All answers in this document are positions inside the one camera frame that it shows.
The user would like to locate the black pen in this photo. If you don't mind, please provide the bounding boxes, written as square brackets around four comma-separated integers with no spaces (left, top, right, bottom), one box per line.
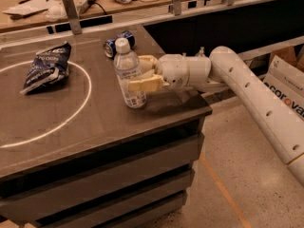
[18,0,31,5]

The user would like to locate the grey metal bracket post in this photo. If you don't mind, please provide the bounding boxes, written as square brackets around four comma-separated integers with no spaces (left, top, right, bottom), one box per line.
[62,0,82,35]

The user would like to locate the white printed cardboard box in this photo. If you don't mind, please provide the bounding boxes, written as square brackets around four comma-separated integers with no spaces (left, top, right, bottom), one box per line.
[263,47,304,120]

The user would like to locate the white paper sheets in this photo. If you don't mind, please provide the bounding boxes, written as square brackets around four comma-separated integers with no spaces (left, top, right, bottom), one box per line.
[3,0,59,15]

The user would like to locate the right small clear bottle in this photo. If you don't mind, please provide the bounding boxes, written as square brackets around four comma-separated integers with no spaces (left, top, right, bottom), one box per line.
[196,47,205,57]

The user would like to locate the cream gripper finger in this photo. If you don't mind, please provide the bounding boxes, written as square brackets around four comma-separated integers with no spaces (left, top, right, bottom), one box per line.
[127,74,165,92]
[139,55,159,73]

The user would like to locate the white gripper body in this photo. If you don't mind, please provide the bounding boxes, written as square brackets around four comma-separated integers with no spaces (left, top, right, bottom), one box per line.
[158,54,189,89]

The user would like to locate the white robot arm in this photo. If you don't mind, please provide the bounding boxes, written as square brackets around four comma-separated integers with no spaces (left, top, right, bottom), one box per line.
[127,47,304,184]

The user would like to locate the blue soda can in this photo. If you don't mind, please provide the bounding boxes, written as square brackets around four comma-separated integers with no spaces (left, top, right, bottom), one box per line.
[104,30,135,59]

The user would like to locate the blue chip bag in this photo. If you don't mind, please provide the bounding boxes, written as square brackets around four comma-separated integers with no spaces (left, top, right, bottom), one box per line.
[20,42,71,95]

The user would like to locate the grey table cabinet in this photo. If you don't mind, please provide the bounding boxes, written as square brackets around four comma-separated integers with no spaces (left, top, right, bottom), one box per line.
[0,30,211,228]

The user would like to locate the white crumpled mask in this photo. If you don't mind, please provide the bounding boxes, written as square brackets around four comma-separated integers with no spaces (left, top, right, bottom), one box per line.
[45,5,67,21]

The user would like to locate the clear plastic water bottle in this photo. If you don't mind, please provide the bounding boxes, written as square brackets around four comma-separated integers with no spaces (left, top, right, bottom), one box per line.
[114,38,146,108]

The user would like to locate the white power strip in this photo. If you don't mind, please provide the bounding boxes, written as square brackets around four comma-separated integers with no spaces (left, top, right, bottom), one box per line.
[76,0,96,13]

